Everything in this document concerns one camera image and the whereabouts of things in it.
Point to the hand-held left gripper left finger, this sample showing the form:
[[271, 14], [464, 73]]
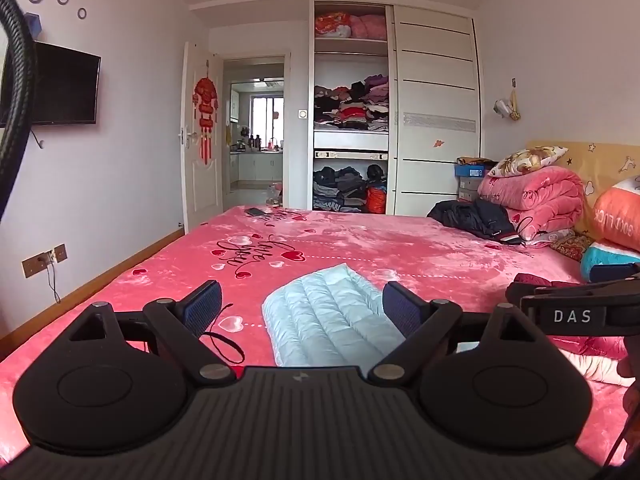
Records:
[[202, 306]]

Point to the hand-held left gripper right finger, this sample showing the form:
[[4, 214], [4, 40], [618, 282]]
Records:
[[401, 308]]

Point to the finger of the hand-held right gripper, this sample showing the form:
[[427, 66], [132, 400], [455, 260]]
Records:
[[520, 292], [617, 273]]

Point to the light blue down jacket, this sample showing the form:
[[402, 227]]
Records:
[[330, 315]]

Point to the pile of dark clothes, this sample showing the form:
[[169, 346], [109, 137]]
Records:
[[345, 187]]

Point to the pile of colourful folded clothes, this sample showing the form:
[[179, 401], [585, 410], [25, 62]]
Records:
[[355, 107]]

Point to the teal and white cushion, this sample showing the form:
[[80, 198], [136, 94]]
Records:
[[600, 255]]

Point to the dark red jacket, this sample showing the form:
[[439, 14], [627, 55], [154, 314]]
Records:
[[592, 347]]

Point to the dark patterned cushion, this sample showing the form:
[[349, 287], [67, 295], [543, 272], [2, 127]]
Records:
[[572, 246]]

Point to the pale pink jacket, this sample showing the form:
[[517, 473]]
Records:
[[600, 370]]

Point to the orange printed pillow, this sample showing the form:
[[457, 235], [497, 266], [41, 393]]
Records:
[[617, 215]]

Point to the pink heart printed blanket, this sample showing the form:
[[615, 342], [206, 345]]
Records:
[[350, 245]]

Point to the black jacket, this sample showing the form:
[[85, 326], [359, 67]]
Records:
[[470, 217]]

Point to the pink folded quilt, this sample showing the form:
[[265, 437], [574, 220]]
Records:
[[535, 195]]

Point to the black phone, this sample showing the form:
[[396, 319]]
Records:
[[256, 212]]

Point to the yellow printed headboard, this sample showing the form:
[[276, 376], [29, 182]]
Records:
[[607, 160]]

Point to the grey shoe box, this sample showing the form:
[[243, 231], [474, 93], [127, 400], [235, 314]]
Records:
[[470, 190]]

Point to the white room door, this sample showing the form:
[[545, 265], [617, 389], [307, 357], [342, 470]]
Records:
[[202, 185]]

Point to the floral pillow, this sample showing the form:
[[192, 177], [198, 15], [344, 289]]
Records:
[[530, 160]]

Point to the white kitchen cabinets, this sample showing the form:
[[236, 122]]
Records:
[[255, 167]]

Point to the yellow hanging bag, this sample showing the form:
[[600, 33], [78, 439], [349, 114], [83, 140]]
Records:
[[515, 107]]

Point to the kitchen window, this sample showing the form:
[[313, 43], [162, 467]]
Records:
[[265, 117]]

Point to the white sliding door wardrobe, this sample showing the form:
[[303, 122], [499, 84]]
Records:
[[435, 110]]

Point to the red knot hanging ornament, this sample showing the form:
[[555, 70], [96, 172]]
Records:
[[205, 105]]

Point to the pink folded bedding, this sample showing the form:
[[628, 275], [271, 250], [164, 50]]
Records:
[[370, 26]]

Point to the red patterned folded bedding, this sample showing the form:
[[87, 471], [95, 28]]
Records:
[[331, 25]]

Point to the bronze wall socket plate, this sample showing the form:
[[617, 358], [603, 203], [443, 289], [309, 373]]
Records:
[[57, 254]]

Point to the black wall television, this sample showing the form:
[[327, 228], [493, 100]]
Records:
[[65, 85]]

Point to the purple hexagon wall shelf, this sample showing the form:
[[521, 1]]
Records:
[[34, 22]]

